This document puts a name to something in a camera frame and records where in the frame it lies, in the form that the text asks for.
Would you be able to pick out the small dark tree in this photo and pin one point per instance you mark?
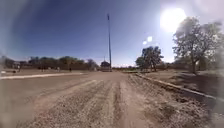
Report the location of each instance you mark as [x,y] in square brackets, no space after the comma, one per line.
[105,64]

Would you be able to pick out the tall thin pole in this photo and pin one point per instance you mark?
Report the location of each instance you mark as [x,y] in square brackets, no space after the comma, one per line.
[109,43]

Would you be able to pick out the dark green tree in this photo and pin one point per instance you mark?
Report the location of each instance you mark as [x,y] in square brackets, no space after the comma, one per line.
[150,57]

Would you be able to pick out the brown gravel dirt road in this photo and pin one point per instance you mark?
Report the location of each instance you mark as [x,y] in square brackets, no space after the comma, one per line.
[86,100]

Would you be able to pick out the row of trees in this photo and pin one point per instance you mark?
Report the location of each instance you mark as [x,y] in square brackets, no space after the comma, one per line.
[53,62]

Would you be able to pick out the concrete kerb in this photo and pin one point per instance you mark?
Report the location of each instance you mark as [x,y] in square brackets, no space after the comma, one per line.
[173,86]

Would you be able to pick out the dry scrub ground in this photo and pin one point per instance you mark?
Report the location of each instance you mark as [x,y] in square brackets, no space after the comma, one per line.
[186,80]

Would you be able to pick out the pale concrete kerb strip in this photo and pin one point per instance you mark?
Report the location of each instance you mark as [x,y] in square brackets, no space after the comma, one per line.
[36,75]

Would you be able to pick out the large leafy tree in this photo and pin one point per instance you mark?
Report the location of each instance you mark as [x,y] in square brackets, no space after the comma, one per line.
[195,40]

